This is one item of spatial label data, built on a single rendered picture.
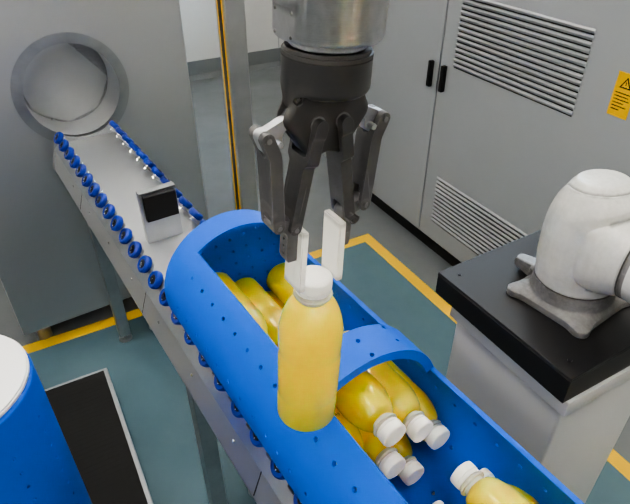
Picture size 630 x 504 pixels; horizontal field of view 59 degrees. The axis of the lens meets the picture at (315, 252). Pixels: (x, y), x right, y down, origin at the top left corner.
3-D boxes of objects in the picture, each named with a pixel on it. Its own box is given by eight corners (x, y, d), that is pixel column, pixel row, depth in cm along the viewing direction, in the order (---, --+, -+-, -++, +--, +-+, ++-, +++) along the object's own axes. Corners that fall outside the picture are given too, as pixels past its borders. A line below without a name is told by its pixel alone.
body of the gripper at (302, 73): (344, 26, 49) (337, 127, 55) (258, 34, 45) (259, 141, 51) (399, 47, 44) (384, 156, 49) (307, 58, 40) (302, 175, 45)
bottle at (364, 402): (287, 349, 87) (360, 434, 75) (322, 319, 88) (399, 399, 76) (304, 369, 92) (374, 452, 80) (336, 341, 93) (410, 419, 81)
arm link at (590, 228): (562, 241, 120) (587, 147, 107) (647, 282, 108) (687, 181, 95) (515, 272, 112) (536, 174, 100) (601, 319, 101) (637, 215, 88)
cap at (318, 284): (330, 305, 57) (331, 291, 56) (292, 302, 57) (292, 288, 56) (332, 282, 60) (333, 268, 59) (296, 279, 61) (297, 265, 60)
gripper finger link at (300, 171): (332, 121, 47) (318, 121, 46) (304, 239, 52) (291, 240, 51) (308, 106, 49) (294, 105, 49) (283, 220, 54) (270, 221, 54)
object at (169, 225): (179, 228, 160) (171, 180, 151) (185, 235, 157) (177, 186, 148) (145, 239, 155) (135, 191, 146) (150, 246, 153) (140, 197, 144)
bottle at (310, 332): (333, 434, 66) (345, 315, 56) (273, 429, 67) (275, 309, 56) (336, 389, 72) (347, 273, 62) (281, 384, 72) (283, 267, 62)
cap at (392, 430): (371, 429, 76) (379, 439, 75) (392, 410, 77) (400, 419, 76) (378, 440, 79) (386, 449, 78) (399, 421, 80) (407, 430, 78)
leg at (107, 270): (130, 332, 258) (99, 216, 221) (134, 339, 254) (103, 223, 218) (117, 337, 256) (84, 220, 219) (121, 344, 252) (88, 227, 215)
